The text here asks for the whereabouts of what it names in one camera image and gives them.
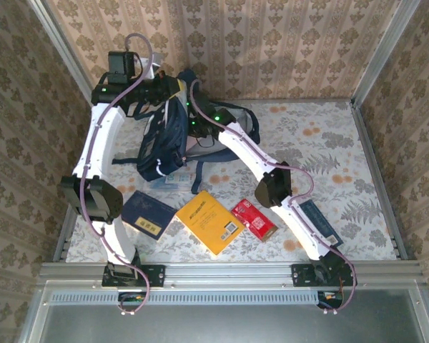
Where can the navy blue backpack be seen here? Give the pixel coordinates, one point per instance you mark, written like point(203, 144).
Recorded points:
point(164, 143)

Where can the blue and white packet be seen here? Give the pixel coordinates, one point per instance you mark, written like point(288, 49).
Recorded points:
point(175, 180)

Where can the dark blue book yellow label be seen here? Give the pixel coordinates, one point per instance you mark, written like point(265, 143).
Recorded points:
point(146, 211)

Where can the red packet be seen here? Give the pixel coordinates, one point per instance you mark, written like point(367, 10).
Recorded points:
point(257, 223)

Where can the blue book white text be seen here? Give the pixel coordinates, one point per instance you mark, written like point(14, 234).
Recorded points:
point(320, 218)

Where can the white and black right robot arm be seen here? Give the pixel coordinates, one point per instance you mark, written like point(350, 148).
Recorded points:
point(250, 153)

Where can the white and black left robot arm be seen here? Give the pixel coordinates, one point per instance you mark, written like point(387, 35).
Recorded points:
point(100, 143)

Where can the black connector board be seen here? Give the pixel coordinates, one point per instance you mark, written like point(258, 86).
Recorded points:
point(330, 298)
point(132, 298)

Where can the grey metal sheet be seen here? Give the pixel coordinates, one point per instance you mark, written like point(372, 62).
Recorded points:
point(229, 325)

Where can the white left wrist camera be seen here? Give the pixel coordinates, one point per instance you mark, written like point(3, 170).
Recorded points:
point(152, 66)

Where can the aluminium corner post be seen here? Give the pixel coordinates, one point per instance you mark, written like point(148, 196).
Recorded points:
point(382, 57)
point(68, 57)

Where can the aluminium back rail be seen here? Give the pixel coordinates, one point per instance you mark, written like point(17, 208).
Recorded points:
point(307, 101)

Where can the aluminium mounting rail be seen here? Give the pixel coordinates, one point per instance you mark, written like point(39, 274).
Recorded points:
point(229, 273)

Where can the aluminium side rail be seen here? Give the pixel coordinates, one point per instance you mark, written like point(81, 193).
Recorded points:
point(61, 244)
point(371, 153)

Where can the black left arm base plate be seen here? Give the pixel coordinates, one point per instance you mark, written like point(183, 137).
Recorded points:
point(155, 275)

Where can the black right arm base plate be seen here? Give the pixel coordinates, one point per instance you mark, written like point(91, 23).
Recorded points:
point(302, 275)

